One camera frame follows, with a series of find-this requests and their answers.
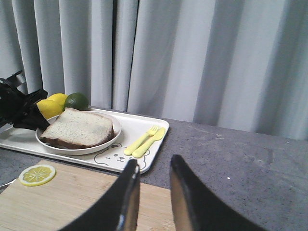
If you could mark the metal board handle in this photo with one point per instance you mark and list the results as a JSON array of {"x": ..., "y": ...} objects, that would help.
[{"x": 4, "y": 186}]

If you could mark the wooden cutting board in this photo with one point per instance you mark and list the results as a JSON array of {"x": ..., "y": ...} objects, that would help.
[{"x": 52, "y": 205}]

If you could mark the white bread slice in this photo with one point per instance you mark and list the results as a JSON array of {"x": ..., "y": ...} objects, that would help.
[{"x": 75, "y": 129}]

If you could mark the white round plate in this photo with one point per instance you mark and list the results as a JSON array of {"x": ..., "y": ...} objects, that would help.
[{"x": 79, "y": 149}]

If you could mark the yellow plastic fork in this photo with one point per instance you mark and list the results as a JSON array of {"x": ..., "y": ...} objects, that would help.
[{"x": 137, "y": 143}]

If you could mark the lemon slice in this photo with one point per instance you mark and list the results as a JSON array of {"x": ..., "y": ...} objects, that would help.
[{"x": 37, "y": 175}]

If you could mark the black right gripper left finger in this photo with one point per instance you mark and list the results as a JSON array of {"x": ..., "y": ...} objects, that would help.
[{"x": 117, "y": 209}]

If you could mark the grey curtain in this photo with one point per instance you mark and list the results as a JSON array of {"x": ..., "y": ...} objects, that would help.
[{"x": 240, "y": 64}]

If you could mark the white bear tray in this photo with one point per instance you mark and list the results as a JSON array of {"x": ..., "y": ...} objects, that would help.
[{"x": 127, "y": 128}]

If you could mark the yellow lemon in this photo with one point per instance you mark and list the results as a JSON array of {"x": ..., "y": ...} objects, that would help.
[{"x": 53, "y": 105}]

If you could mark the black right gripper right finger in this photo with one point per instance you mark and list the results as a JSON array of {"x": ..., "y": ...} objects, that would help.
[{"x": 196, "y": 208}]

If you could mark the green lime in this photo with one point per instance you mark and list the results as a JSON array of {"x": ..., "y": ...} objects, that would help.
[{"x": 76, "y": 101}]

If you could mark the yellow plastic knife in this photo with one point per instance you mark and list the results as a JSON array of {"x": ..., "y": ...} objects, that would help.
[{"x": 139, "y": 152}]

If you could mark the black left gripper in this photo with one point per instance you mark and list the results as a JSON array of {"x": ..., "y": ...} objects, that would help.
[{"x": 19, "y": 109}]

